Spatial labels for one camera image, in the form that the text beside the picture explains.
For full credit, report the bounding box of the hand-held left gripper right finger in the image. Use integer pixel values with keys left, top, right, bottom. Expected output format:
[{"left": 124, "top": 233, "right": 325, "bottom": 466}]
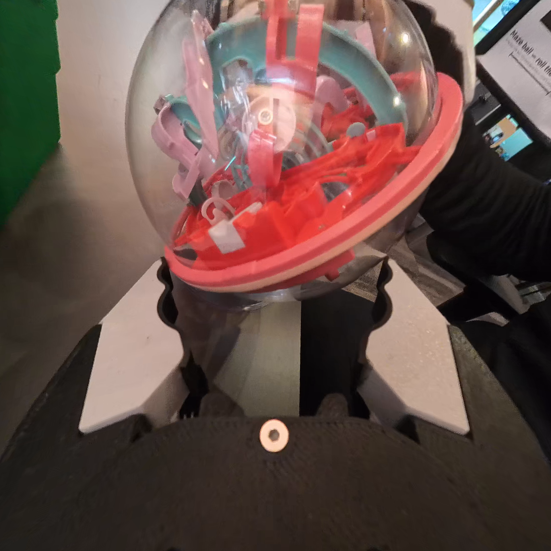
[{"left": 356, "top": 257, "right": 471, "bottom": 435}]

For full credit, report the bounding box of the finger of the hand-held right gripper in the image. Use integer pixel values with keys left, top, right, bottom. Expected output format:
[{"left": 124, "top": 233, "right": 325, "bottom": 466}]
[{"left": 434, "top": 25, "right": 478, "bottom": 102}]

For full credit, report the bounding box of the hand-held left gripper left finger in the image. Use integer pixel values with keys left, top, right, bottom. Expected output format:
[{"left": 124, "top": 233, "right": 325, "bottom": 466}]
[{"left": 79, "top": 257, "right": 192, "bottom": 434}]

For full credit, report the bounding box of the clear maze ball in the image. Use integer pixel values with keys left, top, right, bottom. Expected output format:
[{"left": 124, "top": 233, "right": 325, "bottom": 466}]
[{"left": 125, "top": 0, "right": 465, "bottom": 311}]

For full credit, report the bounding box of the person's right forearm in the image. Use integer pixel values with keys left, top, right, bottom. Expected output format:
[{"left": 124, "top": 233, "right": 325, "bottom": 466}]
[{"left": 420, "top": 116, "right": 551, "bottom": 278}]

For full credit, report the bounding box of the framed marker sign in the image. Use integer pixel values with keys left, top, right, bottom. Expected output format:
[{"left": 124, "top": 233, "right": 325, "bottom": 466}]
[{"left": 474, "top": 0, "right": 551, "bottom": 143}]

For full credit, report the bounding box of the green plastic bin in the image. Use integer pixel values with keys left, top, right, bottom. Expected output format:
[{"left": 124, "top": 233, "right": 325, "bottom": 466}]
[{"left": 0, "top": 0, "right": 61, "bottom": 229}]

